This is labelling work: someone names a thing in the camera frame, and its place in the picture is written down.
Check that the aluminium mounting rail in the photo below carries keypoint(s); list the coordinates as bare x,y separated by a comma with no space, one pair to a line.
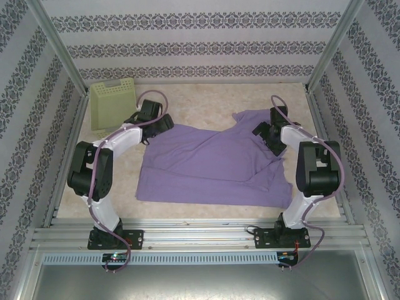
193,234

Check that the aluminium side rail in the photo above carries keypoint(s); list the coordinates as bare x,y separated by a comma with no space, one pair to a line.
67,156
326,125

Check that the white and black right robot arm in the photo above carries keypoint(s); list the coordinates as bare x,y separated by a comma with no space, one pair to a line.
300,209

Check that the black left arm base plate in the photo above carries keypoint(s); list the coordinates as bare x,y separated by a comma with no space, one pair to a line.
137,237

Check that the purple t-shirt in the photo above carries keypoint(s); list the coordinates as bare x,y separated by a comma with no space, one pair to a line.
203,156

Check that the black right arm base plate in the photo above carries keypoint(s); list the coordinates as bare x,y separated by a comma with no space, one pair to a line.
261,237

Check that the aluminium frame post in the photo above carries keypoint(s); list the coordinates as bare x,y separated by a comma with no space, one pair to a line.
334,47
59,47

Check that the small controller circuit board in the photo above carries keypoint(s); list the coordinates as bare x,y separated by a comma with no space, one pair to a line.
115,257
287,256

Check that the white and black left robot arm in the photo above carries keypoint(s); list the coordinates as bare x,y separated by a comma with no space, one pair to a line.
125,140

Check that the grey metal panel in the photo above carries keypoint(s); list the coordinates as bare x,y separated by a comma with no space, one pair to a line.
200,281

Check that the green perforated plastic basket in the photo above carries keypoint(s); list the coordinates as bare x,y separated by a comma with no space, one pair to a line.
109,106

